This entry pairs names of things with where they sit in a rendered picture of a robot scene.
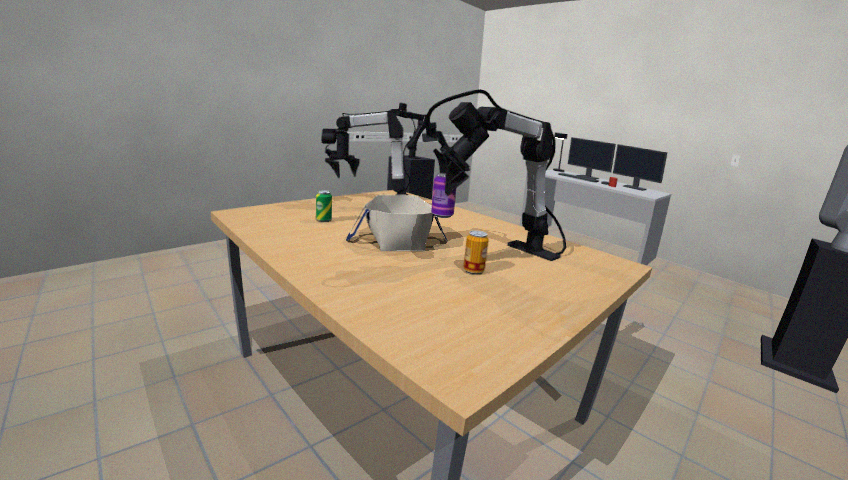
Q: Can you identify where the yellow and red drink can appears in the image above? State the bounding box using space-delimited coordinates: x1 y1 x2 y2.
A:
463 230 489 275

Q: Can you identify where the purple drink can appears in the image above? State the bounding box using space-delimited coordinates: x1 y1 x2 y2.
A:
431 173 456 218

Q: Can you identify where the white tote bag with blue handles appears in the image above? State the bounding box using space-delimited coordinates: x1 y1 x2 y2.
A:
346 195 448 250

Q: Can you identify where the green and yellow drink can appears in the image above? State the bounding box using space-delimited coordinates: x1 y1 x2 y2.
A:
316 191 332 222

